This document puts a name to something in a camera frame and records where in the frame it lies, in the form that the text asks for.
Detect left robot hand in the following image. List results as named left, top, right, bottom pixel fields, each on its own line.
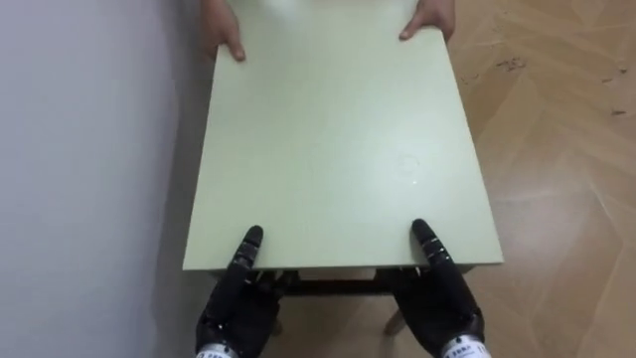
left=195, top=225, right=300, bottom=358

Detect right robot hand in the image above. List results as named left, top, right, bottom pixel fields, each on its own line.
left=381, top=219, right=487, bottom=357

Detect pale green folding table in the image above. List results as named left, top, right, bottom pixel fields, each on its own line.
left=182, top=0, right=505, bottom=298

